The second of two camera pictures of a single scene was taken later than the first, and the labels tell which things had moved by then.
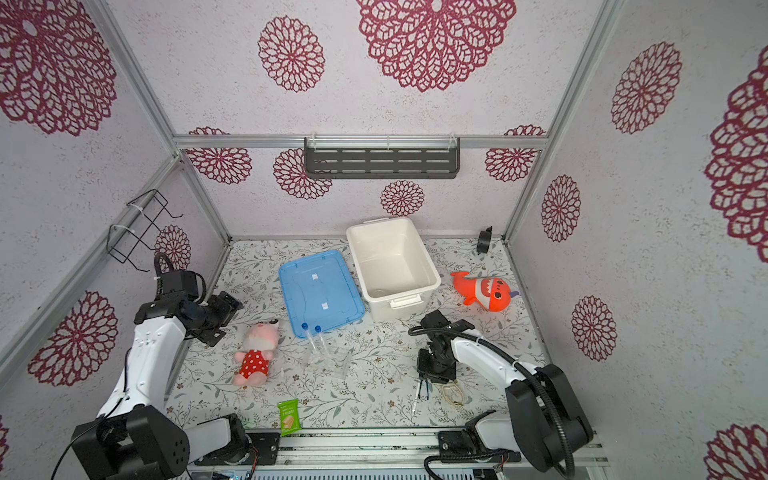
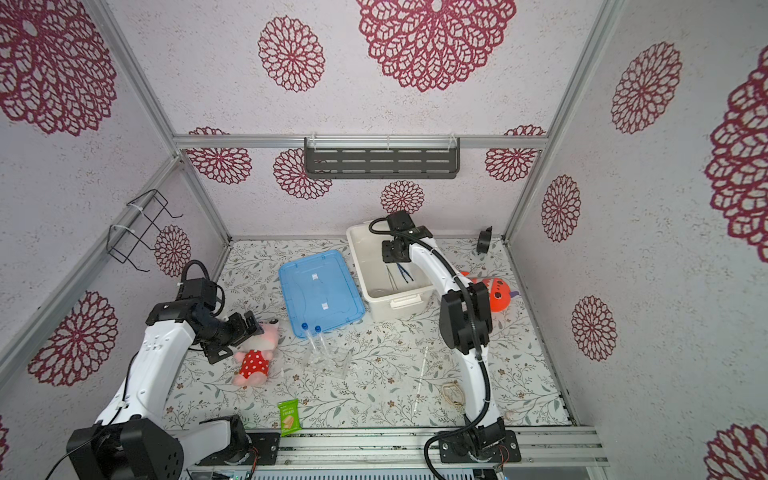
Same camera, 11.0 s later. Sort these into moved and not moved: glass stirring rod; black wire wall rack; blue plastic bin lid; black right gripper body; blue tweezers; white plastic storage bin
Moved: blue tweezers; black right gripper body
Not moved: black wire wall rack; glass stirring rod; blue plastic bin lid; white plastic storage bin
